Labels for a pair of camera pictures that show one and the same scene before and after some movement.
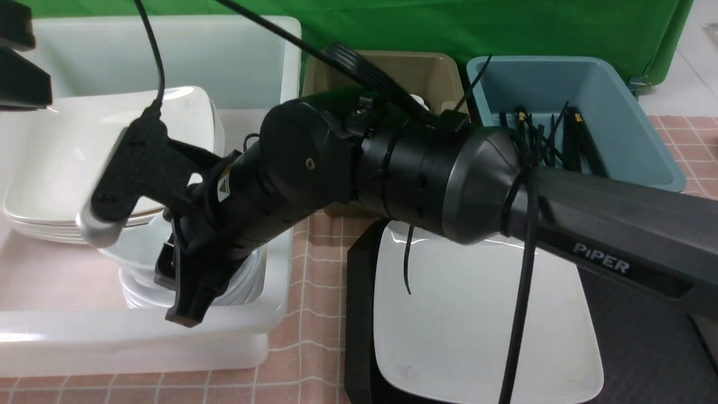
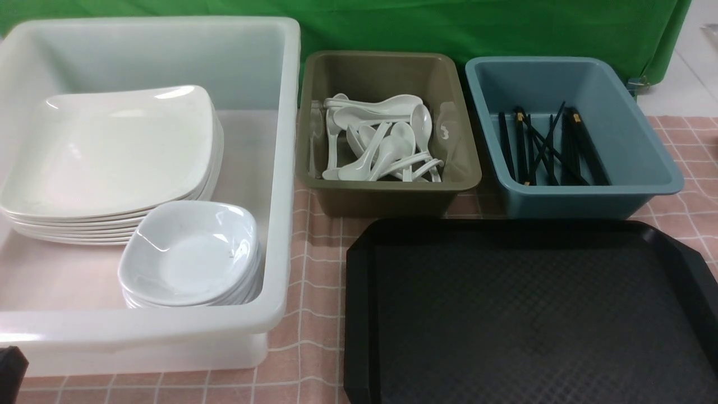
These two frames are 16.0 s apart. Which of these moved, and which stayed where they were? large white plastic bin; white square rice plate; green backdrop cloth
Moved: white square rice plate
Stayed: large white plastic bin; green backdrop cloth
